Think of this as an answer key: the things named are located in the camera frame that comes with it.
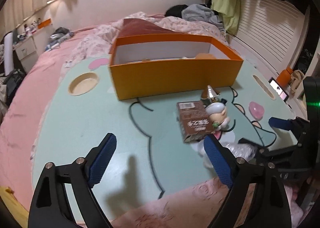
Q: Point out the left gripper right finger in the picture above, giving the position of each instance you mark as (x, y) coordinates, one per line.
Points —
(222, 159)

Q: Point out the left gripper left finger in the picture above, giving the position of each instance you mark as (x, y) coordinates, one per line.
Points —
(98, 159)

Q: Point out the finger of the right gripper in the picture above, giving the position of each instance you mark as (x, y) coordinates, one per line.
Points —
(280, 123)
(251, 143)

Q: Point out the tan plush toy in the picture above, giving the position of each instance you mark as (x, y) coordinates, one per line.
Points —
(205, 56)

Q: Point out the crumpled clear plastic wrap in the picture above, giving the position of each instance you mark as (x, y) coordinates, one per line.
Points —
(244, 151)

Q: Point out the smartphone with lit screen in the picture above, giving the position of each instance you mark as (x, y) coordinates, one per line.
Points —
(278, 89)

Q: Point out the pink heart jelly toy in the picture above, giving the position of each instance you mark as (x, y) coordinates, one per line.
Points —
(256, 110)

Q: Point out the chibi doll figurine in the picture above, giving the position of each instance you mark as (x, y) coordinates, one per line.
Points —
(217, 115)

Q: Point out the brown cigarette pack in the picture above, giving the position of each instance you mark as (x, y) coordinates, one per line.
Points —
(194, 121)

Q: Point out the pink floral quilt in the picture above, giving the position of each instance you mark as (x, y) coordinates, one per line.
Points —
(21, 126)

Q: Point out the light green lap table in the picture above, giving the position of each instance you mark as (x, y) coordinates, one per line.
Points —
(151, 158)

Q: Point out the orange cardboard box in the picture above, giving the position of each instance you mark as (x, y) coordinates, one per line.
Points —
(173, 67)

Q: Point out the white drawer cabinet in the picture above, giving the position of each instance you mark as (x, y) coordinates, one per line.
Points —
(27, 53)

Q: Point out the grey clothes pile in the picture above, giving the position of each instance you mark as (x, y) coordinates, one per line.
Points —
(198, 12)

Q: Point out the maroon blanket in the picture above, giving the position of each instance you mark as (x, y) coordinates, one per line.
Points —
(137, 27)

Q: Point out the black clothes pile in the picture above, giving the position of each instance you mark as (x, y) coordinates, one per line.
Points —
(175, 11)

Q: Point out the silver cone keychain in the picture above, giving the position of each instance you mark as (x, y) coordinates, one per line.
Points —
(209, 93)

